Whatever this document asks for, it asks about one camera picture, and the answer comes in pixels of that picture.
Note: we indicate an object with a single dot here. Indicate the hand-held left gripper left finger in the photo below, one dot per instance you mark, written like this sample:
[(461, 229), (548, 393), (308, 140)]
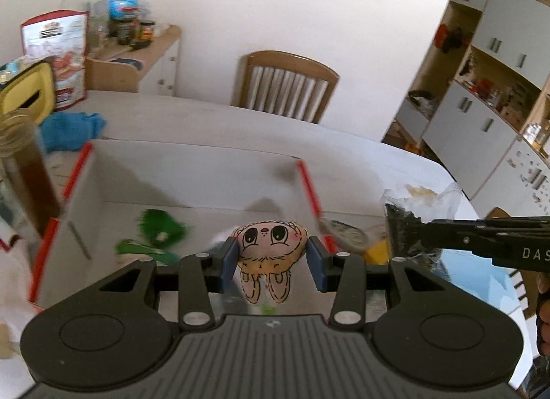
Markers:
[(229, 263)]

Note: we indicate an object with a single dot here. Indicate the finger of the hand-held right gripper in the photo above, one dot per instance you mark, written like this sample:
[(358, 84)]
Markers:
[(507, 226), (459, 241)]

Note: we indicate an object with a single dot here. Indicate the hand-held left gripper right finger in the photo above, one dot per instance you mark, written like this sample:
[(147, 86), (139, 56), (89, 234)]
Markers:
[(317, 266)]

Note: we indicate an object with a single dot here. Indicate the tan cartoon face plush doll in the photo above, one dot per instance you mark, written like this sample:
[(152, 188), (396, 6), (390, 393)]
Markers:
[(268, 248)]

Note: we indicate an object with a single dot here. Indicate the clear bag of dark pieces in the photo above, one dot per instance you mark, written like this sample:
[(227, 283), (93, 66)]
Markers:
[(404, 218)]

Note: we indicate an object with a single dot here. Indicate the white cardboard box red edges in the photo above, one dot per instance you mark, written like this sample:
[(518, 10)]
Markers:
[(184, 175)]

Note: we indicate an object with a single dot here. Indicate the person's right hand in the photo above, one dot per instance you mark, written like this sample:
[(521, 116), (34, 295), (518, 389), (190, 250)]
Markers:
[(544, 311)]

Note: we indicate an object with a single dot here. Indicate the shiny silver packet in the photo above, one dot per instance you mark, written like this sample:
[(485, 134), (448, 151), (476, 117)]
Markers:
[(346, 233)]

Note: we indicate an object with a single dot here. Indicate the yellow flat item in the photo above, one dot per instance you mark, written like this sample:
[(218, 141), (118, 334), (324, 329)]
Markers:
[(377, 253)]

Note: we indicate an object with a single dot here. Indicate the green tassel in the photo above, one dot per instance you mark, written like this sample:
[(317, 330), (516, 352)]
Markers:
[(162, 227)]

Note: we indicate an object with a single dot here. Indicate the green and white packet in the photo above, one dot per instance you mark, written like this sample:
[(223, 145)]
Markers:
[(144, 251)]

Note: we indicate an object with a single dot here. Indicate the red shelf ornament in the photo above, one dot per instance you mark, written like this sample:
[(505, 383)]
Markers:
[(449, 38)]

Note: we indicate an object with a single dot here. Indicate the wooden slat-back chair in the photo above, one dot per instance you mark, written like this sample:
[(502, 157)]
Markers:
[(292, 64)]

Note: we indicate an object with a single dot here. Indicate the blue cloth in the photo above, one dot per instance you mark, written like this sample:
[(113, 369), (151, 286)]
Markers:
[(71, 128)]

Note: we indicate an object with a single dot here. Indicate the wooden side cabinet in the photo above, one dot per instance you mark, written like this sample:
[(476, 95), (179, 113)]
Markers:
[(146, 68)]

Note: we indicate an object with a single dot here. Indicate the jar of brown liquid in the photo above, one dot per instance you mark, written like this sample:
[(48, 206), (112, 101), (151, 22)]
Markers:
[(25, 175)]

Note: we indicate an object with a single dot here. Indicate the screwdriver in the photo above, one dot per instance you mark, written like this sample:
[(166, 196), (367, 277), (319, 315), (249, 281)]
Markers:
[(138, 44)]

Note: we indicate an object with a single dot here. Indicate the orange label jar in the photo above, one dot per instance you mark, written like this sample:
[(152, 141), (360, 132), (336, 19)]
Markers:
[(147, 31)]

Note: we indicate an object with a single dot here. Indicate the yellow tissue box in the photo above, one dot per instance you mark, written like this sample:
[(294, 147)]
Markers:
[(23, 96)]

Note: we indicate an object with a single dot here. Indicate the red printed snack bag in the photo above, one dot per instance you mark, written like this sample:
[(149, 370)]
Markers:
[(56, 51)]

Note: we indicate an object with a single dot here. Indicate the blue lidded container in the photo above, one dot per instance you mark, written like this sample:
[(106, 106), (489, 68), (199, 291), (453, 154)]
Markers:
[(123, 4)]

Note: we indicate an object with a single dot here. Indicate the clear plastic container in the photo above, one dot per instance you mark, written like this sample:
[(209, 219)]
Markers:
[(92, 16)]

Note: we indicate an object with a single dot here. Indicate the pale blue wrapped packet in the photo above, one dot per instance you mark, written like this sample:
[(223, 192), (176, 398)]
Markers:
[(10, 68)]

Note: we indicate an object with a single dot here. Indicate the white wall cabinet unit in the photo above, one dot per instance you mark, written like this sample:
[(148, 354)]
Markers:
[(485, 94)]

